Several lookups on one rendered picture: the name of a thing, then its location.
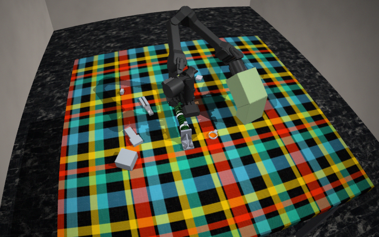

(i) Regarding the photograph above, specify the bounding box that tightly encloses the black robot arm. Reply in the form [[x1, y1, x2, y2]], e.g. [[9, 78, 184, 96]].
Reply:
[[161, 6, 247, 107]]

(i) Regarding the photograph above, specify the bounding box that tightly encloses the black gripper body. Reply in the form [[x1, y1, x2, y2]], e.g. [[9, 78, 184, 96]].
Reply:
[[181, 87, 200, 118]]

